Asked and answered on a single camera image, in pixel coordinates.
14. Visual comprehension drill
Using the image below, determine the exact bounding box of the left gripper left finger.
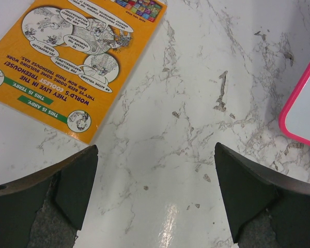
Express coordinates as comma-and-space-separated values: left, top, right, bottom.
0, 145, 98, 247

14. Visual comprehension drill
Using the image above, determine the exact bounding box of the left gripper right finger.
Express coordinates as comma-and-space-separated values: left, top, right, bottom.
214, 143, 310, 247

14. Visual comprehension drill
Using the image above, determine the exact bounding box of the pink framed whiteboard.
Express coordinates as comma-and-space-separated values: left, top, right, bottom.
278, 62, 310, 146

